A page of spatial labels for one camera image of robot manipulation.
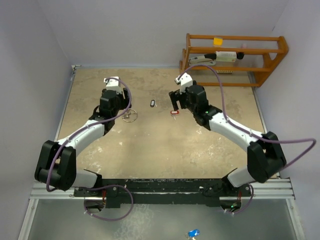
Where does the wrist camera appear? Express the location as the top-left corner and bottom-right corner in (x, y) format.
(103, 76), (121, 93)
(174, 73), (193, 94)

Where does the grey black stapler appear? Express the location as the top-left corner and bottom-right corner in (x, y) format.
(188, 53), (217, 66)

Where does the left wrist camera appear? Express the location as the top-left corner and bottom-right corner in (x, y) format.
(103, 76), (121, 93)

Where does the wooden shelf rack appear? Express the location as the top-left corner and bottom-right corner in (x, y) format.
(179, 33), (289, 88)

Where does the white staples box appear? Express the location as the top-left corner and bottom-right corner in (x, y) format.
(215, 51), (237, 63)

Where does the strip of staples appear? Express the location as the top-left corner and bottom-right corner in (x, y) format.
(216, 70), (233, 74)

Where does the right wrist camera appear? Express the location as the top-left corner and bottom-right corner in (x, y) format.
(174, 73), (193, 94)

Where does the purple cable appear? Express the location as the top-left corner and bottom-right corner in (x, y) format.
(45, 76), (135, 222)
(178, 64), (317, 216)

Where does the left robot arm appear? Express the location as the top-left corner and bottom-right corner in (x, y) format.
(34, 88), (132, 196)

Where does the black key tag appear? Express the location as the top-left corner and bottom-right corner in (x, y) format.
(150, 99), (156, 108)

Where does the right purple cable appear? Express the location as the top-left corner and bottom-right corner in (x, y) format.
(178, 64), (317, 216)

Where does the black base frame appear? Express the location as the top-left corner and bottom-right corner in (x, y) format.
(72, 169), (254, 209)

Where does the blue key tag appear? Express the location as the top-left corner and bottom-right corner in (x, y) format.
(185, 229), (200, 240)

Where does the red key tag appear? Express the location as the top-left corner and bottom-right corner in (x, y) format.
(170, 110), (180, 115)

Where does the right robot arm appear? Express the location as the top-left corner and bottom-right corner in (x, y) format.
(168, 84), (287, 196)

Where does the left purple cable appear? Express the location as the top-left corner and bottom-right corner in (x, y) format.
(45, 76), (135, 222)

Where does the yellow sticky note pad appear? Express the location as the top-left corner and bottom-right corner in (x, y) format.
(213, 37), (224, 47)

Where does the large silver keyring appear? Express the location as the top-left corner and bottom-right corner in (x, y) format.
(121, 108), (138, 123)

